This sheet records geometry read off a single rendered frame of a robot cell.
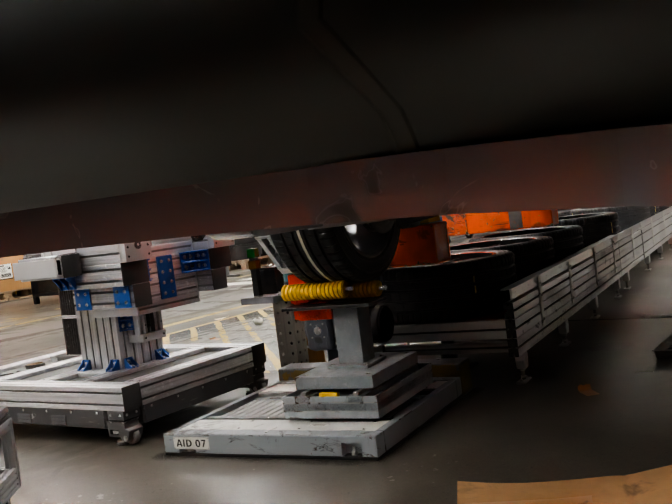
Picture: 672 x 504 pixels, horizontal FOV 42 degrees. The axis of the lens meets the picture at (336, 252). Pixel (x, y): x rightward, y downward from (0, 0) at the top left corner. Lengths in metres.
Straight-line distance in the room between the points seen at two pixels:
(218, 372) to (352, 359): 0.83
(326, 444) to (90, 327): 1.44
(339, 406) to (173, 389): 0.87
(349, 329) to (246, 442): 0.53
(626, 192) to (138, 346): 3.57
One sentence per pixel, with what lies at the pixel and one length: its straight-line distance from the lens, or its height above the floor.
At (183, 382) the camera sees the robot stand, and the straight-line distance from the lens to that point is 3.59.
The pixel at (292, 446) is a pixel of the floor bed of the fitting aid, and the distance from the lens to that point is 2.90.
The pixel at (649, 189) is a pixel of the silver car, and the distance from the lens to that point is 0.35.
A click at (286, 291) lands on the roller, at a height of 0.52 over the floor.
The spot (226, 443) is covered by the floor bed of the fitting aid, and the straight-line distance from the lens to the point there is 3.04.
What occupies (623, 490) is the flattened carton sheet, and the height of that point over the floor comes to 0.01.
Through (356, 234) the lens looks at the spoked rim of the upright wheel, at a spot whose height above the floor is 0.68.
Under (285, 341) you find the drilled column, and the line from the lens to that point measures 3.96.
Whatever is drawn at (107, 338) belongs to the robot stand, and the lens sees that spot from 3.84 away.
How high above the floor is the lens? 0.80
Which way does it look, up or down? 3 degrees down
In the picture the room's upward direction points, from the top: 7 degrees counter-clockwise
